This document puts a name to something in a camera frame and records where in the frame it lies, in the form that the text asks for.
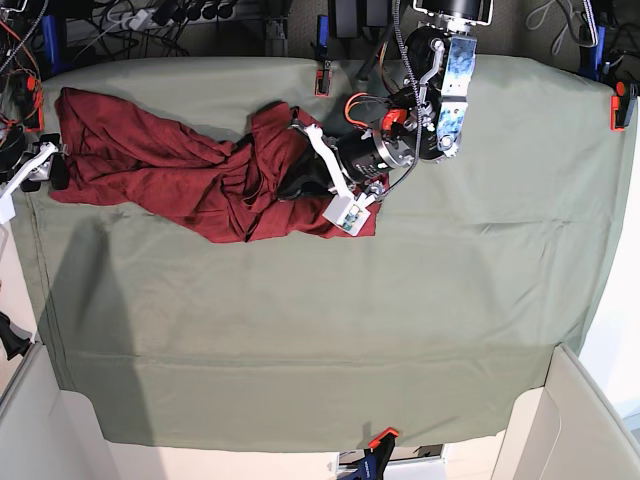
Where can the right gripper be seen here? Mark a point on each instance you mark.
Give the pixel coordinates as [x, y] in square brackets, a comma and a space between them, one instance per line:
[27, 166]

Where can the orange black clamp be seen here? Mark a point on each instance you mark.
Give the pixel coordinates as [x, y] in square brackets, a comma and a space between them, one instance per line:
[622, 105]
[28, 99]

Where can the blue orange clamp bottom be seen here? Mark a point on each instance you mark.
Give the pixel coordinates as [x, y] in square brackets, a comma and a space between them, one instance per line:
[376, 457]

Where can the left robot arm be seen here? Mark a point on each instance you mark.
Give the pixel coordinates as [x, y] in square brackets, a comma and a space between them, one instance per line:
[420, 121]

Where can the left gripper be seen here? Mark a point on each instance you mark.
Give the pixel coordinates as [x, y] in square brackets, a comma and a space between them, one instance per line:
[319, 172]

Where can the orange black clamp far left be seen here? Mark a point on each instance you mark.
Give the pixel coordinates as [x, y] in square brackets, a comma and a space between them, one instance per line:
[28, 99]

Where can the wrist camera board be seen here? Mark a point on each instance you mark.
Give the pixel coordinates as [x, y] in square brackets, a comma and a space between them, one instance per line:
[349, 213]
[7, 209]

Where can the white power strip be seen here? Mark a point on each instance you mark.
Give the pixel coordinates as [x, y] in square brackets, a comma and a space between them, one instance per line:
[135, 21]

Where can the black clamp left edge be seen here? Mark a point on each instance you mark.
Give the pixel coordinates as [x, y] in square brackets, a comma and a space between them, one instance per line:
[12, 343]

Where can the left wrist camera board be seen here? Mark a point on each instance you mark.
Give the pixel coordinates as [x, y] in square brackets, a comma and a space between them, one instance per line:
[349, 213]

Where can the blue clamp top left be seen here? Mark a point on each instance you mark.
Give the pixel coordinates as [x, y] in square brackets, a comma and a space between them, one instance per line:
[54, 36]

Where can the blue clamp top middle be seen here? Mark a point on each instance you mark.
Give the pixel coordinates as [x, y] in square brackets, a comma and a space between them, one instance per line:
[323, 74]

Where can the white bin right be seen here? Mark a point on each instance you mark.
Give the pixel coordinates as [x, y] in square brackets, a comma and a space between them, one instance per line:
[566, 429]

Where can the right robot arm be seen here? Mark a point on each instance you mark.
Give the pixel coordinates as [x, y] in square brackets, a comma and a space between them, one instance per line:
[19, 22]

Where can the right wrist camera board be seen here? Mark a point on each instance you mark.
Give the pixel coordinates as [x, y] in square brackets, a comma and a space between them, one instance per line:
[7, 209]

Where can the metal table leg bracket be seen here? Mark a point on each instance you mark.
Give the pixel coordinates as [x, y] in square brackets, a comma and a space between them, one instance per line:
[275, 37]

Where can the blue clamp top right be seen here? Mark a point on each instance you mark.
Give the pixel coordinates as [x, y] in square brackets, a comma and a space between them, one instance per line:
[594, 63]

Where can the red T-shirt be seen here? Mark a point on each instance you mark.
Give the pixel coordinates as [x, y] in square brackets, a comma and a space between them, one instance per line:
[224, 191]

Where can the green table cloth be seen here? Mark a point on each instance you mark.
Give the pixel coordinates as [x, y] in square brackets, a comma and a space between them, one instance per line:
[479, 267]

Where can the orange black clamp far right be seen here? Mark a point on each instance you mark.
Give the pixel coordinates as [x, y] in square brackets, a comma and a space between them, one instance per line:
[622, 105]

